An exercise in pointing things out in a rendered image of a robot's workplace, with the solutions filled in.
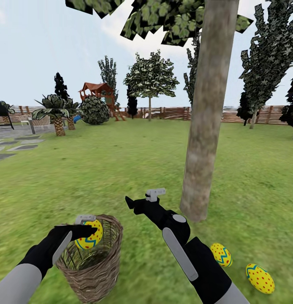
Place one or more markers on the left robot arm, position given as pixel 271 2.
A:
pixel 19 285

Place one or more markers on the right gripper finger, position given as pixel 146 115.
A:
pixel 130 202

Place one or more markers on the easter egg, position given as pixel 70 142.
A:
pixel 93 241
pixel 221 255
pixel 260 278

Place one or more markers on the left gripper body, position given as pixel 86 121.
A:
pixel 83 231

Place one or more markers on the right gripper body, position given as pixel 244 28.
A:
pixel 146 207

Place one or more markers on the wicker basket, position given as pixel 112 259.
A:
pixel 93 282

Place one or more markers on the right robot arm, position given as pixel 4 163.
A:
pixel 195 258

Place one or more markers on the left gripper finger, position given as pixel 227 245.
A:
pixel 93 230

